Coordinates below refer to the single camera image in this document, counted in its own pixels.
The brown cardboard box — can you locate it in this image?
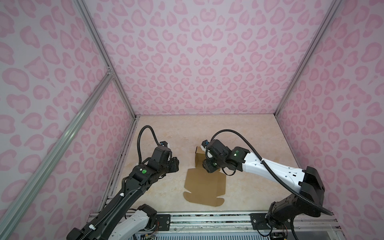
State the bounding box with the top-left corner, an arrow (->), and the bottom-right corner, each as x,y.
183,147 -> 226,207

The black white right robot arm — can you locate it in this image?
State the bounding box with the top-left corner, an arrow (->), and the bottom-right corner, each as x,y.
201,140 -> 325,228

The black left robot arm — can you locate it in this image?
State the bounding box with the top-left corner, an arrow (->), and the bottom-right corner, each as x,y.
67,146 -> 179,240

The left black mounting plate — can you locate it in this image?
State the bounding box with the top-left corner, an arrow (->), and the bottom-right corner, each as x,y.
149,214 -> 171,232

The black mounting plate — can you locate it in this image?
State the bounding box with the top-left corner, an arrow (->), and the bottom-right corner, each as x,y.
250,213 -> 291,231
149,214 -> 171,232

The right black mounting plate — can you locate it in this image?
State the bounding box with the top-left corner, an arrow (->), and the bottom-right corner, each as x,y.
250,213 -> 291,231

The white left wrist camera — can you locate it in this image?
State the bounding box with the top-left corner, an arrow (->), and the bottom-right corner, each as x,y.
159,141 -> 171,149

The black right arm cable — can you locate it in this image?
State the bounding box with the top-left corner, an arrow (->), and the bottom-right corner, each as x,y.
209,129 -> 334,217

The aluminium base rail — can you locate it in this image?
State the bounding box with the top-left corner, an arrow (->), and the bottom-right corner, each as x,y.
79,209 -> 346,240

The left aluminium frame strut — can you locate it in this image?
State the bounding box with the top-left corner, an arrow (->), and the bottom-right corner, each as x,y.
1,73 -> 114,240

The back left aluminium post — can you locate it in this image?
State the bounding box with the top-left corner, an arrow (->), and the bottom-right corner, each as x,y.
73,0 -> 137,120

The aluminium post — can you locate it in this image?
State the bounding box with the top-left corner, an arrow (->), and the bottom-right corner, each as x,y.
73,0 -> 137,120
274,0 -> 344,118

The back right aluminium post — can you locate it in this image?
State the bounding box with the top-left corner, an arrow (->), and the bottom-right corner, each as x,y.
274,0 -> 344,118

